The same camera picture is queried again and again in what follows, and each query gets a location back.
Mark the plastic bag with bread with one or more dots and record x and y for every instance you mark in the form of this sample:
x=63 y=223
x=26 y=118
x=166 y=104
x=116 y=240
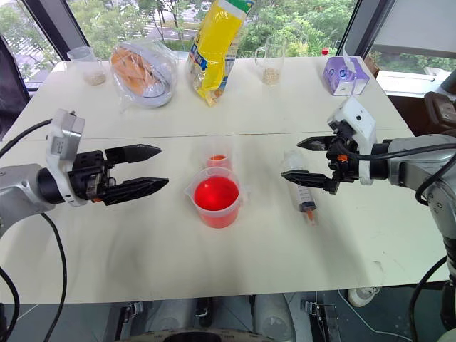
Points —
x=144 y=73

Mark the red-capped bottle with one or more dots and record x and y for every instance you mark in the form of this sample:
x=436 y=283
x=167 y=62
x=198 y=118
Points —
x=325 y=52

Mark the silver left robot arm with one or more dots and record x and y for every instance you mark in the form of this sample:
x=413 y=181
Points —
x=19 y=187

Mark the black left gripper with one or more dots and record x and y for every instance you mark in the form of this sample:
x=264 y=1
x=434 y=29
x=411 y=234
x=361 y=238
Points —
x=88 y=176

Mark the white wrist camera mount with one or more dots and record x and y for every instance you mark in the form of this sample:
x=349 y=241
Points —
x=64 y=137
x=358 y=132

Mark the brown chair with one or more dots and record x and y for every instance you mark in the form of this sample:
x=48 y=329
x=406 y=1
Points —
x=440 y=110

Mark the yellow snack bag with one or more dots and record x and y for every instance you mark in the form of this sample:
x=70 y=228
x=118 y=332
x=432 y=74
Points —
x=215 y=50

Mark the small clear plastic cup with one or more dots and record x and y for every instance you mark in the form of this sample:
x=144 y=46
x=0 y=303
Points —
x=218 y=155

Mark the clear plastic syringe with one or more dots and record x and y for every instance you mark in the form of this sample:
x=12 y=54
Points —
x=302 y=192

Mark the purple and white box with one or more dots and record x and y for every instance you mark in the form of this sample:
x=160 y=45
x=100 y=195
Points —
x=345 y=76

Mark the clear glass with grains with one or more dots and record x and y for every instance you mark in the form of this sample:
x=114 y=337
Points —
x=271 y=64

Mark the beaker with red liquid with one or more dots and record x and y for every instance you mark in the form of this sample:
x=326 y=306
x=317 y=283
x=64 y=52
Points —
x=216 y=197

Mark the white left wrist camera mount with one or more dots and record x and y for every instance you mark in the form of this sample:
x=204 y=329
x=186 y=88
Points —
x=64 y=137

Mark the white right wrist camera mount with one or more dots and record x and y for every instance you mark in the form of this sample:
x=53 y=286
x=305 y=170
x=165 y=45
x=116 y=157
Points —
x=358 y=132

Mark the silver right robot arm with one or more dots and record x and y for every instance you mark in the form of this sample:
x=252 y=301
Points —
x=417 y=164

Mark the clear measuring cup with grains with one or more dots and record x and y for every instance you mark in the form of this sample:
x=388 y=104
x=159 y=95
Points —
x=89 y=66

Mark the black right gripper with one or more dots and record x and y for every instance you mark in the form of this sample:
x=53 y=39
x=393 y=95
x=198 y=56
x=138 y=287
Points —
x=342 y=160

